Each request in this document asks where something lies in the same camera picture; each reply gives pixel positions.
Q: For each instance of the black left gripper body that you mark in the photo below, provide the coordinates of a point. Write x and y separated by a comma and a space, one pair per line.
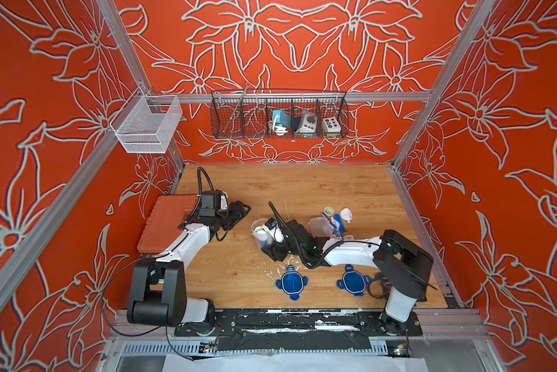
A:
229, 216

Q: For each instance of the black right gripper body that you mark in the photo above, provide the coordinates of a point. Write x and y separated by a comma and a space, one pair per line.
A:
285, 250

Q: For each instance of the clear container blue lid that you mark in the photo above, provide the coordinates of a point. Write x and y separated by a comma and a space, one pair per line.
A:
261, 233
320, 227

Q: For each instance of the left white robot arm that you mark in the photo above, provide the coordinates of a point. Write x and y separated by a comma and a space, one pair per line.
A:
158, 294

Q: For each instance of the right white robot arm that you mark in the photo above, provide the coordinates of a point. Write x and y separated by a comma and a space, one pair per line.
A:
405, 265

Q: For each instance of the blue toothbrush in wrapper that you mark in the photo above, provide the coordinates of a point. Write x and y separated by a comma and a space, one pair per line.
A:
334, 226

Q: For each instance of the white round soap packet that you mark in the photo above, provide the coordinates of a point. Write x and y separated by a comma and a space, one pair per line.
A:
346, 215

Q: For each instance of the red plastic tool case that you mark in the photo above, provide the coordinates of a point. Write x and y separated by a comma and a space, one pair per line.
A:
162, 226

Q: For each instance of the blue white item in basket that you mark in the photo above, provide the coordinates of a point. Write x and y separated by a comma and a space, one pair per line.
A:
280, 123

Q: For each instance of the white round dial device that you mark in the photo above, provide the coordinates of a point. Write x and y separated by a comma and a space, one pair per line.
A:
307, 124

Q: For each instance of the white button box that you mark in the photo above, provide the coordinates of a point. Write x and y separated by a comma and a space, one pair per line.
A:
331, 127

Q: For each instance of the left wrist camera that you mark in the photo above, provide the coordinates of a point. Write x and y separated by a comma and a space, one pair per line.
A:
212, 202

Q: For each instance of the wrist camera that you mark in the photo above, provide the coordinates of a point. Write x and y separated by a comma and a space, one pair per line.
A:
212, 202
272, 228

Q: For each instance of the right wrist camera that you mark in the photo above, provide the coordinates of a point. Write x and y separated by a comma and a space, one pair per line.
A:
272, 228

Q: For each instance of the aluminium frame corner post left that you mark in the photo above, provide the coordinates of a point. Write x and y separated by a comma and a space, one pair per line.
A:
113, 20

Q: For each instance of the aluminium frame corner post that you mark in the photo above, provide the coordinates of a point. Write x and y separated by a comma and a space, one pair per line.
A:
113, 20
467, 35

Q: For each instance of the black wire wall basket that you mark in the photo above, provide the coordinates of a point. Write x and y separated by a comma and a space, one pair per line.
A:
253, 113

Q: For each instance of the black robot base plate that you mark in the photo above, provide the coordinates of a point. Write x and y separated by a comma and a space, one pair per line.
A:
367, 321

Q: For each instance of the clear acrylic wall bin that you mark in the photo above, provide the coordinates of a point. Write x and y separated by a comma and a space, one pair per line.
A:
140, 130

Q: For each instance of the aluminium frame corner post right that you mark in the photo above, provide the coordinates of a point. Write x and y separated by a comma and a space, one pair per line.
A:
467, 35

